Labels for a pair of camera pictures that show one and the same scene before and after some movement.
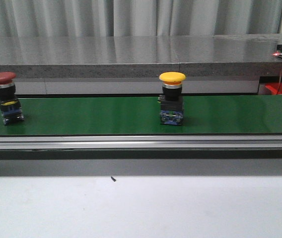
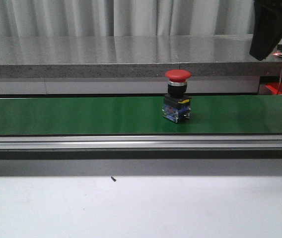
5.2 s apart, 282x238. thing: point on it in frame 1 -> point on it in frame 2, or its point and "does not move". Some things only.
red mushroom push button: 4,89 -> 176,103
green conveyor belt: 140,115 does not move
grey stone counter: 213,64 does not move
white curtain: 116,18 does not move
